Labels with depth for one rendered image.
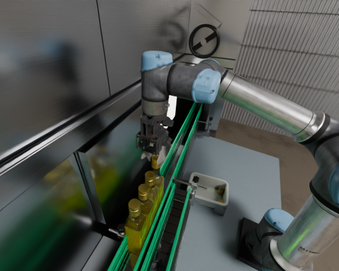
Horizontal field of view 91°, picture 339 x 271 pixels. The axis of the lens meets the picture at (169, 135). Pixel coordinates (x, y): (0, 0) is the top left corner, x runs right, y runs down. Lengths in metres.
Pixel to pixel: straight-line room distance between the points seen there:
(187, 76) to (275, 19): 2.91
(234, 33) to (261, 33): 1.88
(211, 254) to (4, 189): 0.80
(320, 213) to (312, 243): 0.10
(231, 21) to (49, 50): 1.17
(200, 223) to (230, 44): 1.16
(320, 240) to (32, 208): 0.66
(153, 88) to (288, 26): 2.95
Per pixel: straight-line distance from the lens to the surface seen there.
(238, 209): 1.10
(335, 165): 0.48
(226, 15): 1.39
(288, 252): 0.68
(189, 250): 0.92
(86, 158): 0.47
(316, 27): 3.29
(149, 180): 0.60
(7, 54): 0.36
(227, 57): 1.40
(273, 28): 3.25
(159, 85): 0.41
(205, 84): 0.38
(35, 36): 0.39
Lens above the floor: 1.60
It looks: 35 degrees down
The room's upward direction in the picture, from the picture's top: 5 degrees clockwise
